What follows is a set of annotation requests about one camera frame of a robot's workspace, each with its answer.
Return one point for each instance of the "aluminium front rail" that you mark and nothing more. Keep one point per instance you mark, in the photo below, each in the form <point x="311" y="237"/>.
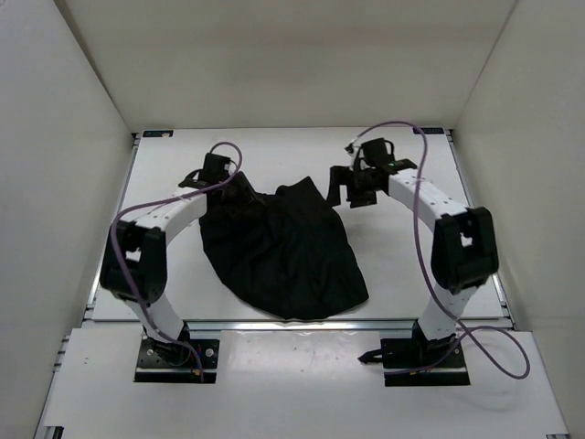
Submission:
<point x="343" y="325"/>

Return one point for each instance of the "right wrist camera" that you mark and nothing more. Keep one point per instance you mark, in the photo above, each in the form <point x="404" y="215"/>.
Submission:
<point x="374" y="153"/>

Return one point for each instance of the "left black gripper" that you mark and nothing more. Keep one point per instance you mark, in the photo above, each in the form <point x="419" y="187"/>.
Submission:
<point x="249" y="195"/>

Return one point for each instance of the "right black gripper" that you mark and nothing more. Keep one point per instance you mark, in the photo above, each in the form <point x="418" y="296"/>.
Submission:
<point x="343" y="176"/>

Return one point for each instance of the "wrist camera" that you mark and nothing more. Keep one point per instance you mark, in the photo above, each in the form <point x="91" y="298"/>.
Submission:
<point x="374" y="153"/>
<point x="215" y="170"/>

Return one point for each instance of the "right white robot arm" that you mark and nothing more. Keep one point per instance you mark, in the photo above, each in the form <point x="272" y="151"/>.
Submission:
<point x="463" y="251"/>

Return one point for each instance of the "left blue corner label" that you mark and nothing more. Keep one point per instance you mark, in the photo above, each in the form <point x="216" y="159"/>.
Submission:
<point x="157" y="133"/>

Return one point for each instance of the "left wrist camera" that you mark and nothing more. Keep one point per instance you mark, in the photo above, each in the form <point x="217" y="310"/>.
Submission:
<point x="215" y="170"/>

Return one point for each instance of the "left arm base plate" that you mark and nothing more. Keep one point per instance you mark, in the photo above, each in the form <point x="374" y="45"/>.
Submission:
<point x="159" y="362"/>

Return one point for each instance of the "right blue corner label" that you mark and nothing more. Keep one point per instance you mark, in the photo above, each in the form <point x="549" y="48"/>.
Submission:
<point x="429" y="130"/>

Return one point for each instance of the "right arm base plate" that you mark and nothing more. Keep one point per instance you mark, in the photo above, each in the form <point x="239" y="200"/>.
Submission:
<point x="418" y="362"/>

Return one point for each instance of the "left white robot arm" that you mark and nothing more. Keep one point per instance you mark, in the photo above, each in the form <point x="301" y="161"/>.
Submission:
<point x="134" y="267"/>

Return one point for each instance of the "blue corner label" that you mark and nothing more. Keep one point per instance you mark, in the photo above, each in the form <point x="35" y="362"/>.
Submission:
<point x="429" y="130"/>
<point x="157" y="133"/>

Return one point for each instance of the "black skirt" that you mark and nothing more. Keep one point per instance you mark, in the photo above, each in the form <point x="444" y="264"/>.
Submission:
<point x="291" y="260"/>

